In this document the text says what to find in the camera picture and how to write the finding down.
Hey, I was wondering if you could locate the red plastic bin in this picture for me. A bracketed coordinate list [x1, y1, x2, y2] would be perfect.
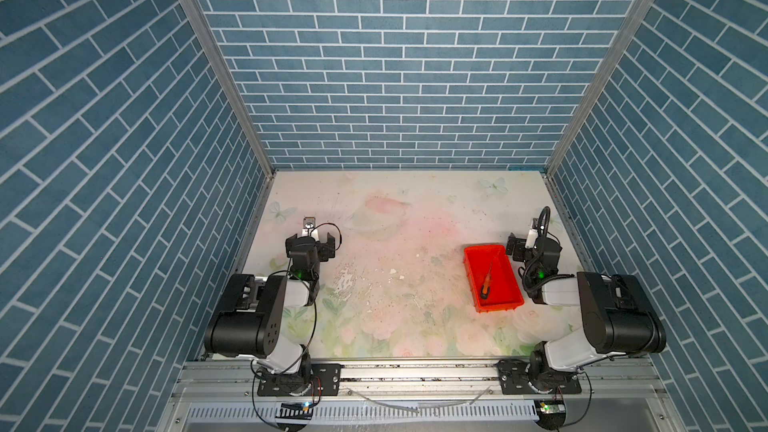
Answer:
[463, 244, 525, 313]

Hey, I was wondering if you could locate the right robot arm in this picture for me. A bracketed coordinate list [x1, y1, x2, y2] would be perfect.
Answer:
[506, 232, 667, 381]

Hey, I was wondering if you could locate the white vented cable duct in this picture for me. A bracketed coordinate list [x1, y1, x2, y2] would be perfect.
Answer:
[186, 400, 539, 426]

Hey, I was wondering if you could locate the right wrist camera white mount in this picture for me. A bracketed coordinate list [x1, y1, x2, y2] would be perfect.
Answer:
[525, 218, 539, 249]

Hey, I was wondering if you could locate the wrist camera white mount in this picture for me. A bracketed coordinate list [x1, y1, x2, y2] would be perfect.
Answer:
[301, 216, 318, 240]
[525, 218, 539, 249]

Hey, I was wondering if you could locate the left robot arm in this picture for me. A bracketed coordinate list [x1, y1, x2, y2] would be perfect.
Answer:
[204, 229, 342, 383]

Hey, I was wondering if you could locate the aluminium corner post right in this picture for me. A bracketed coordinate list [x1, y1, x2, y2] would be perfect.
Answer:
[543, 0, 655, 182]

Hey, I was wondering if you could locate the aluminium corner post left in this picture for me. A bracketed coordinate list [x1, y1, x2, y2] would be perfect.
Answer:
[178, 0, 275, 180]

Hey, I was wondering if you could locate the aluminium corner post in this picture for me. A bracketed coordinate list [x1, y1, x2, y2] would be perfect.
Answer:
[543, 0, 655, 182]
[178, 0, 275, 180]

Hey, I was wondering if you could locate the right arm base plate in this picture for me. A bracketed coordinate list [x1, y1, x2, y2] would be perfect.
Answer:
[495, 359, 582, 395]

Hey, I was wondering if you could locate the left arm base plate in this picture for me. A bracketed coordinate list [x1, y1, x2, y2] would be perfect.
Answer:
[256, 362, 342, 397]

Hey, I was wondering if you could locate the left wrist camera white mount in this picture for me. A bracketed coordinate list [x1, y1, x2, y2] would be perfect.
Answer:
[301, 216, 318, 240]

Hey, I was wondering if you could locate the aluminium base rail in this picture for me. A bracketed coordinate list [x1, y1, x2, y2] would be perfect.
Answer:
[159, 358, 684, 431]

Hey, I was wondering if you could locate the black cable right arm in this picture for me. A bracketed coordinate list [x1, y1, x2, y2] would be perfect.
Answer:
[519, 205, 574, 304]

